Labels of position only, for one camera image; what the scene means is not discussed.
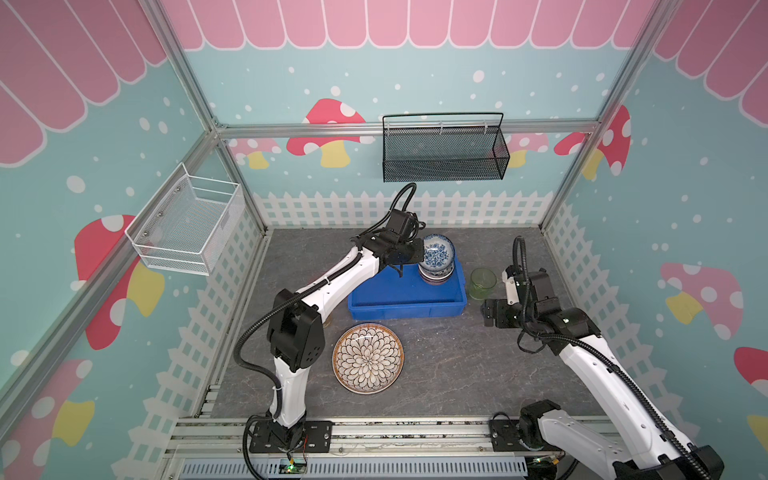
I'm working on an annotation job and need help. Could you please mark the green transparent plastic cup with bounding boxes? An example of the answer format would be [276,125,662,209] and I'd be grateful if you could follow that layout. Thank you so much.
[468,267,497,301]

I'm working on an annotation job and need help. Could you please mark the blue floral ceramic bowl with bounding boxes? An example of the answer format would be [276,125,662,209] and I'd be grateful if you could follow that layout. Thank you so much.
[419,234,455,272]

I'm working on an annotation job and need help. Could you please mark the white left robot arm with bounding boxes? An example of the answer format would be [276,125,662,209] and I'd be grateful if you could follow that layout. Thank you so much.
[233,182,425,456]

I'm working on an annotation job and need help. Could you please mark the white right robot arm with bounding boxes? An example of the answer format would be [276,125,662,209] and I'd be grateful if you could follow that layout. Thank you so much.
[482,236,725,479]

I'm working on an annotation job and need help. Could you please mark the blue plastic bin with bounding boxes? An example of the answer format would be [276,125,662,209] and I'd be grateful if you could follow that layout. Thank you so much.
[347,259,468,321]

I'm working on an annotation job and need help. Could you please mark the brown floral pattern plate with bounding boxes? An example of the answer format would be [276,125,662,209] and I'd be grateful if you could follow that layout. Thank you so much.
[332,323,405,395]

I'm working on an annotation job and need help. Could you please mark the black mesh wall basket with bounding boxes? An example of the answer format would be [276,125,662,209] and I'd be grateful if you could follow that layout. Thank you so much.
[381,112,511,182]

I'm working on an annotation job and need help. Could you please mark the white wire wall basket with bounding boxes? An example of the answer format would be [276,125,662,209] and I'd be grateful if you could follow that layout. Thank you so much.
[125,164,245,276]

